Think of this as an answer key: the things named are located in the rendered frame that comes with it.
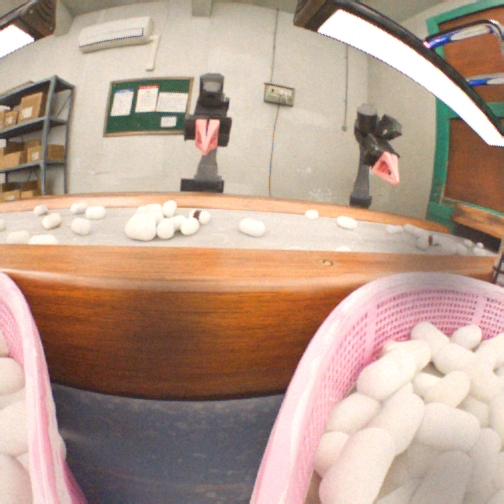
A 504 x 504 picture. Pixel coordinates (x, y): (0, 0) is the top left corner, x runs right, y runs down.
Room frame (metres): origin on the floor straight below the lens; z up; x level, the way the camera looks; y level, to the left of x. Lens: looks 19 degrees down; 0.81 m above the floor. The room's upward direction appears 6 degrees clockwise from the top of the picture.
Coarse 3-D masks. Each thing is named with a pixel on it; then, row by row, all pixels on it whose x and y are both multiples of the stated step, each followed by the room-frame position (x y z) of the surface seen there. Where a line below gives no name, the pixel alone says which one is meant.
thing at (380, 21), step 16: (304, 0) 0.25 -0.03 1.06; (320, 0) 0.22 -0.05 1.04; (336, 0) 0.21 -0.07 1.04; (352, 0) 0.24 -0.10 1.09; (304, 16) 0.26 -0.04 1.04; (320, 16) 0.25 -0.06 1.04; (368, 16) 0.23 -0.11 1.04; (384, 16) 0.26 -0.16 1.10; (320, 32) 0.29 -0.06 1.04; (384, 32) 0.24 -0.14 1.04; (400, 32) 0.24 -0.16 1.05; (416, 48) 0.25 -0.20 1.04; (432, 64) 0.26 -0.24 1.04; (448, 64) 0.30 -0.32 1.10; (416, 80) 0.33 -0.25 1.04; (464, 80) 0.31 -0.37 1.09; (480, 96) 0.34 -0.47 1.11; (496, 128) 0.32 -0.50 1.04; (496, 144) 0.39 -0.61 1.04
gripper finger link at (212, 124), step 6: (186, 120) 0.46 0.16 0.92; (192, 120) 0.46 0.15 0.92; (210, 120) 0.46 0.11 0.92; (216, 120) 0.47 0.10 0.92; (186, 126) 0.47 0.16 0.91; (192, 126) 0.47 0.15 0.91; (210, 126) 0.45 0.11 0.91; (216, 126) 0.46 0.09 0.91; (210, 132) 0.45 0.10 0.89; (216, 132) 0.48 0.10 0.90; (210, 138) 0.44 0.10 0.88; (216, 138) 0.49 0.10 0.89; (210, 144) 0.49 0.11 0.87; (216, 144) 0.50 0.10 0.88; (210, 150) 0.47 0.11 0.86
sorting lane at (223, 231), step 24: (0, 216) 0.29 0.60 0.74; (24, 216) 0.29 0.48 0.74; (72, 216) 0.30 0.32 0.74; (120, 216) 0.32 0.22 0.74; (216, 216) 0.37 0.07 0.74; (240, 216) 0.39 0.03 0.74; (264, 216) 0.42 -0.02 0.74; (288, 216) 0.45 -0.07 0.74; (0, 240) 0.15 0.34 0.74; (72, 240) 0.19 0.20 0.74; (96, 240) 0.20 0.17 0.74; (120, 240) 0.20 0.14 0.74; (168, 240) 0.22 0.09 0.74; (192, 240) 0.23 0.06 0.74; (216, 240) 0.24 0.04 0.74; (240, 240) 0.24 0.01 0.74; (264, 240) 0.25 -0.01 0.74; (288, 240) 0.26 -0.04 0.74; (312, 240) 0.28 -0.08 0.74; (336, 240) 0.29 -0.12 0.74; (360, 240) 0.31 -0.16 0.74; (384, 240) 0.34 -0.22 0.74; (408, 240) 0.37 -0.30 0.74; (456, 240) 0.51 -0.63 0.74
